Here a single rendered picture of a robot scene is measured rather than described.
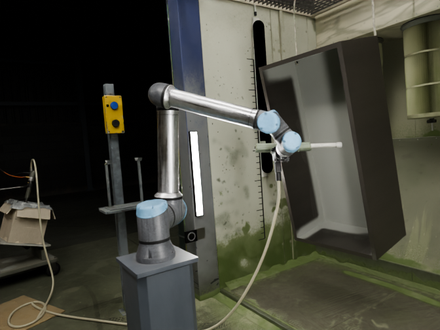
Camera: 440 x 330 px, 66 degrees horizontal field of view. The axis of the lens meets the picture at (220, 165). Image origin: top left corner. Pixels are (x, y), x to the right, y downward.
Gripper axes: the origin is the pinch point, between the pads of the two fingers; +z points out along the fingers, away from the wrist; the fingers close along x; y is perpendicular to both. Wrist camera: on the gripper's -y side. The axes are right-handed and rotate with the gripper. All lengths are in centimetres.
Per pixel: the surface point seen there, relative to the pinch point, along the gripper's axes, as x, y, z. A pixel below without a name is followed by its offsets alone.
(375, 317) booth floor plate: 60, 99, 32
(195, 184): -49, 9, 62
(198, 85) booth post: -44, -63, 52
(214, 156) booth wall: -34, -13, 69
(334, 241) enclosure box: 42, 53, 39
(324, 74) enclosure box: 39, -54, 20
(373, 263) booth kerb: 91, 75, 94
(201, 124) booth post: -43, -35, 59
